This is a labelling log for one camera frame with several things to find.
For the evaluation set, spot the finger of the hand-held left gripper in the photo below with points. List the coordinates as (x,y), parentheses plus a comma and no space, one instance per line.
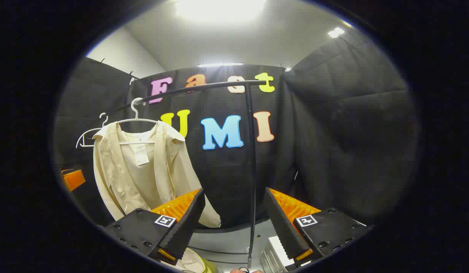
(73,179)

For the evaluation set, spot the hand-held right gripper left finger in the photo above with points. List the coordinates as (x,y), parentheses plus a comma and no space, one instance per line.
(185,227)

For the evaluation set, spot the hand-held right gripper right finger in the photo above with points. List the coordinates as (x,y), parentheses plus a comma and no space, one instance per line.
(284,227)

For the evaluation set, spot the yellow-green laundry hamper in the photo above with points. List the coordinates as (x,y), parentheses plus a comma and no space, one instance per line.
(208,265)

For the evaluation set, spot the cream shirt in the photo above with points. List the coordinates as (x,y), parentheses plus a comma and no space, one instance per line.
(151,178)

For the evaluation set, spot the white plastic hanger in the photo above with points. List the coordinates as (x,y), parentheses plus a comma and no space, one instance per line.
(136,113)
(88,132)

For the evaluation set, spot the black metal clothes rack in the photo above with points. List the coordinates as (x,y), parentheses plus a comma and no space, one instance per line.
(252,151)

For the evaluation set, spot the white ribbed metal box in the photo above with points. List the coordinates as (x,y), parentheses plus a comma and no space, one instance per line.
(274,254)

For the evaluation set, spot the cream garment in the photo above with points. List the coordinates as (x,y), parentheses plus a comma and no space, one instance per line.
(191,261)

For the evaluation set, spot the black backdrop cloth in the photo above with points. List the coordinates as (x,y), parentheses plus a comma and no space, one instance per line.
(333,132)

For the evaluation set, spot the narrow ceiling strip light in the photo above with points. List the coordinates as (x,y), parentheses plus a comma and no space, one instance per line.
(219,65)

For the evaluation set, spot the small ceiling light panel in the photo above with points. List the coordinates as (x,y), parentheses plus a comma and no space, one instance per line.
(336,32)

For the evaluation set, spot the large ceiling light panel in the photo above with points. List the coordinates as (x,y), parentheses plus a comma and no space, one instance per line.
(219,9)

